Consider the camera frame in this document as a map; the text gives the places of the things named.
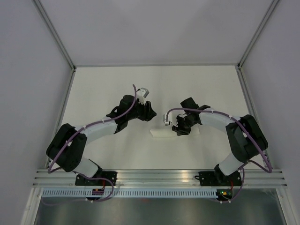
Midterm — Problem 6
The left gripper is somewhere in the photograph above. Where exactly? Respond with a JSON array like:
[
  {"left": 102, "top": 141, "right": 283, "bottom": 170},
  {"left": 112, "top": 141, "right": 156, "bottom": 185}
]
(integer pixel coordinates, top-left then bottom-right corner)
[{"left": 127, "top": 97, "right": 157, "bottom": 122}]

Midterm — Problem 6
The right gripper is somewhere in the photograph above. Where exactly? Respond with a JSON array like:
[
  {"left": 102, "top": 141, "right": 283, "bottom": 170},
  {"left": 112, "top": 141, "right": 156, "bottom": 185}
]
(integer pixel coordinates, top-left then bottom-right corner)
[{"left": 172, "top": 116, "right": 196, "bottom": 136}]

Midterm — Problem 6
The white cloth napkin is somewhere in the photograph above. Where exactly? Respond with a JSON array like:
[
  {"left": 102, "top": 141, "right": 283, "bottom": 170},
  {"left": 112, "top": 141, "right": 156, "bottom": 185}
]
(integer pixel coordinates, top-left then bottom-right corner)
[{"left": 150, "top": 128, "right": 200, "bottom": 139}]

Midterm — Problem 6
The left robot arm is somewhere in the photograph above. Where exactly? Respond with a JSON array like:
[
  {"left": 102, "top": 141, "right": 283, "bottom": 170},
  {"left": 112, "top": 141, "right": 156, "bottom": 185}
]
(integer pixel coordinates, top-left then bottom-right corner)
[{"left": 46, "top": 95, "right": 157, "bottom": 186}]

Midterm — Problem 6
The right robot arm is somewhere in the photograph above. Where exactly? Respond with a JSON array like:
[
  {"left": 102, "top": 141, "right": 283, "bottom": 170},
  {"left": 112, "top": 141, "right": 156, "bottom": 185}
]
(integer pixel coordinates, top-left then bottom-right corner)
[{"left": 165, "top": 97, "right": 272, "bottom": 185}]

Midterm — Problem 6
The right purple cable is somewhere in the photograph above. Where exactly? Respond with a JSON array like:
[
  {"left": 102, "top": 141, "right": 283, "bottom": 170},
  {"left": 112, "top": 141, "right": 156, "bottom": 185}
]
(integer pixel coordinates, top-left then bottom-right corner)
[{"left": 164, "top": 107, "right": 273, "bottom": 204}]

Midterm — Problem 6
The purple cable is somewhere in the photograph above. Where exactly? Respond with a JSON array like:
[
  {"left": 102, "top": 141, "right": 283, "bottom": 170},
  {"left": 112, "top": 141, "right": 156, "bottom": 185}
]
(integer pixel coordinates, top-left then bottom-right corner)
[
  {"left": 164, "top": 107, "right": 273, "bottom": 204},
  {"left": 42, "top": 83, "right": 139, "bottom": 206}
]

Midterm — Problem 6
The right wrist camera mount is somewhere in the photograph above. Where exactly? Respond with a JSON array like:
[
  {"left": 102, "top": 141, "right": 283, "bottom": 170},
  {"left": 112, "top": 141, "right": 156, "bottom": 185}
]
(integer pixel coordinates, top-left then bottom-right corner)
[{"left": 163, "top": 112, "right": 178, "bottom": 127}]

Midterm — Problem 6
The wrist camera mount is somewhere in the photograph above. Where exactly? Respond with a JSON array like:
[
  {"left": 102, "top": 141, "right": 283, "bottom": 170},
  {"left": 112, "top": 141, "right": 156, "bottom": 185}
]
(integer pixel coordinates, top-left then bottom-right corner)
[
  {"left": 163, "top": 112, "right": 178, "bottom": 127},
  {"left": 136, "top": 88, "right": 149, "bottom": 105}
]

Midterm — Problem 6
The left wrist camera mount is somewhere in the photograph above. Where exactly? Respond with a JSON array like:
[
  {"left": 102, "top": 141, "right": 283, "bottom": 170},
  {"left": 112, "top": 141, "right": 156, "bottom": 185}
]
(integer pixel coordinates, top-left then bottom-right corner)
[{"left": 136, "top": 88, "right": 149, "bottom": 105}]

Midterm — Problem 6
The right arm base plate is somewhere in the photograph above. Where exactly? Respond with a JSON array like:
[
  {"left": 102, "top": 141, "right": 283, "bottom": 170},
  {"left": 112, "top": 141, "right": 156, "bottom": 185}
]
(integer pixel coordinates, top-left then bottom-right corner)
[{"left": 194, "top": 171, "right": 242, "bottom": 187}]

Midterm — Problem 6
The back aluminium frame rail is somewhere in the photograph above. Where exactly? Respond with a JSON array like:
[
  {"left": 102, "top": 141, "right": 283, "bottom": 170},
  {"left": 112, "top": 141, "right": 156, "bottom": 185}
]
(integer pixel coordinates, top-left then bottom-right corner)
[{"left": 75, "top": 62, "right": 238, "bottom": 68}]

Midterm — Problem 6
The front aluminium rail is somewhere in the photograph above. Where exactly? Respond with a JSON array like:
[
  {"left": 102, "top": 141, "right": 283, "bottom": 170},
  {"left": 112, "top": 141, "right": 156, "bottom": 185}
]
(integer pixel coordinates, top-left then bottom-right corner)
[{"left": 31, "top": 169, "right": 287, "bottom": 188}]

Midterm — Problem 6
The left side aluminium rail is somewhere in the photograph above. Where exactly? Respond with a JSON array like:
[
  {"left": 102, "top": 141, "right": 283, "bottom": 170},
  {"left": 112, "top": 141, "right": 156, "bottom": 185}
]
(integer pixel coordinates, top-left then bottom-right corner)
[{"left": 45, "top": 67, "right": 77, "bottom": 169}]

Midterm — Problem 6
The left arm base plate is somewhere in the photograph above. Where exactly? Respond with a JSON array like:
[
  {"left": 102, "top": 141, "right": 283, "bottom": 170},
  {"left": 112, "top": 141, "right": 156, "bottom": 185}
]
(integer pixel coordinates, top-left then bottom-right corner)
[{"left": 75, "top": 171, "right": 117, "bottom": 187}]

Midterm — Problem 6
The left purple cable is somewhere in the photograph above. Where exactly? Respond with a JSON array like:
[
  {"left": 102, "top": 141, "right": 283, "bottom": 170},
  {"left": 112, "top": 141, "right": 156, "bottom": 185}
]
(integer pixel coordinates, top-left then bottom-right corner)
[{"left": 42, "top": 83, "right": 139, "bottom": 206}]

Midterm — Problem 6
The left aluminium frame post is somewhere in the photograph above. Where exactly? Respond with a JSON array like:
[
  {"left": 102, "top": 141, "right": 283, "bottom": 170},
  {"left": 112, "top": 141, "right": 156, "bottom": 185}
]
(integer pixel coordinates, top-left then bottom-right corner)
[{"left": 32, "top": 0, "right": 76, "bottom": 71}]

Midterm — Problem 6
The aluminium frame post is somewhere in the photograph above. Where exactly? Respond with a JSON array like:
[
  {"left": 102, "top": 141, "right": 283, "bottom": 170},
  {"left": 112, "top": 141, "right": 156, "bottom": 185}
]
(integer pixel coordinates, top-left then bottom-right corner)
[
  {"left": 32, "top": 0, "right": 76, "bottom": 71},
  {"left": 236, "top": 0, "right": 281, "bottom": 70}
]

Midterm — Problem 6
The white slotted cable duct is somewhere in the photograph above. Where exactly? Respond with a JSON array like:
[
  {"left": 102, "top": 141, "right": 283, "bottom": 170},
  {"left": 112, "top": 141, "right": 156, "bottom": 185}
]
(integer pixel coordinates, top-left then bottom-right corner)
[{"left": 42, "top": 188, "right": 217, "bottom": 198}]

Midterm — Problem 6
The right aluminium frame post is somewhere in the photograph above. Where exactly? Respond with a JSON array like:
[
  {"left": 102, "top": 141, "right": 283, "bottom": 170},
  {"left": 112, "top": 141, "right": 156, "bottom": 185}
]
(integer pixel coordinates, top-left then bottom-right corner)
[{"left": 236, "top": 0, "right": 281, "bottom": 70}]

